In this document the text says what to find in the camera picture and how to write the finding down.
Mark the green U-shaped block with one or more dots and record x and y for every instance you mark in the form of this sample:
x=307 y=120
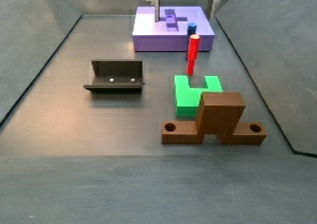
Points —
x=188 y=95

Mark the purple board with cross slot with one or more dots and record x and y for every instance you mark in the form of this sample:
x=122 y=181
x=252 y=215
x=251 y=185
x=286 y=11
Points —
x=167 y=35

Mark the black angle fixture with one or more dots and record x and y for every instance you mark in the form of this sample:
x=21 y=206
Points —
x=117 y=75

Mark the blue peg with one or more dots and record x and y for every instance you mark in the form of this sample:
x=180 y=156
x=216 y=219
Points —
x=192 y=29

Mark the red peg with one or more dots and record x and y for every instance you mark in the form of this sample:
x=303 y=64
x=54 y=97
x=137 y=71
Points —
x=193 y=52

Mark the brown T-shaped block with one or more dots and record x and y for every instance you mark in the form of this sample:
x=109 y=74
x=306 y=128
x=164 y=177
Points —
x=219 y=118

